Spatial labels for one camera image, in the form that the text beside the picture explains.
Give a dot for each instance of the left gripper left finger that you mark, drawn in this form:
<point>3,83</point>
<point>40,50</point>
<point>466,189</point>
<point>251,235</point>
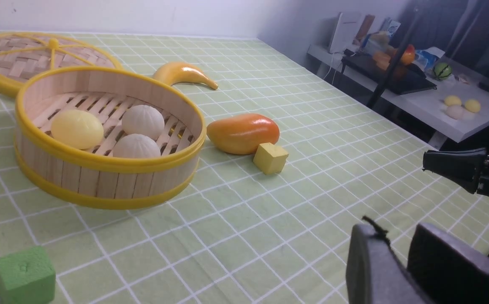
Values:
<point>374,274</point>

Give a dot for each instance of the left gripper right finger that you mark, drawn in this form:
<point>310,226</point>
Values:
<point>446,268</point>

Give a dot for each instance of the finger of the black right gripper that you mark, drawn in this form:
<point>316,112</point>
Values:
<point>462,167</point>

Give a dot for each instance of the white bun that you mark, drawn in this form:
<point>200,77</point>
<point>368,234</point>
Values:
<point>144,120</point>
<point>136,146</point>

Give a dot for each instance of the pale yellow bun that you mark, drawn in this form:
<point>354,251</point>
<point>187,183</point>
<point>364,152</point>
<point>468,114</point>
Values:
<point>78,129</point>

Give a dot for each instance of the black tray on table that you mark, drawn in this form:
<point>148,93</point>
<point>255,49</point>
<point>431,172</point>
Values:
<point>404,80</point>

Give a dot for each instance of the bamboo steamer tray yellow rim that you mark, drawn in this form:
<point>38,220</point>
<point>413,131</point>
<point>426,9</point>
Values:
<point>93,177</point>

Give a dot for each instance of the pink bun on table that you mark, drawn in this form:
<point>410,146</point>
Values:
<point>455,111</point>

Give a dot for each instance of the white side table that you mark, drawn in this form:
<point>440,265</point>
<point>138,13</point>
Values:
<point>426,106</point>

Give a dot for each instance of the yellow bun on table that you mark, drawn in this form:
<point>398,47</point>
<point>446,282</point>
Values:
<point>452,100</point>
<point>472,105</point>

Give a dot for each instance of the green toy ball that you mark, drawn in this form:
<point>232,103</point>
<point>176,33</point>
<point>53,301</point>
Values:
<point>441,71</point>

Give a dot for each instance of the black tripod pole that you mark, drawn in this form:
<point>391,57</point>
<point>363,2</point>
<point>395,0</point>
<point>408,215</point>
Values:
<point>381,86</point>

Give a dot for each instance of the green checkered tablecloth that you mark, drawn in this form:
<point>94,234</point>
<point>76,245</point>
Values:
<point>236,235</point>

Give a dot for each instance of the yellow foam cube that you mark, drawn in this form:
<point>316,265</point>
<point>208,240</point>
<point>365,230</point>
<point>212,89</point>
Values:
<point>270,158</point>

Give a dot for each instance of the white box on table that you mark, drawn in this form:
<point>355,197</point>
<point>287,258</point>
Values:
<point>345,30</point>

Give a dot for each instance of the orange toy mango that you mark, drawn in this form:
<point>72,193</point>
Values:
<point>242,134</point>

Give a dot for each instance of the yellow toy banana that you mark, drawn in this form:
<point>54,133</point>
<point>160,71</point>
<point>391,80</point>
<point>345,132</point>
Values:
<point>175,72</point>

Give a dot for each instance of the green foam cube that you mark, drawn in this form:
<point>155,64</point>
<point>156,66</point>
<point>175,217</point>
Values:
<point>27,277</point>

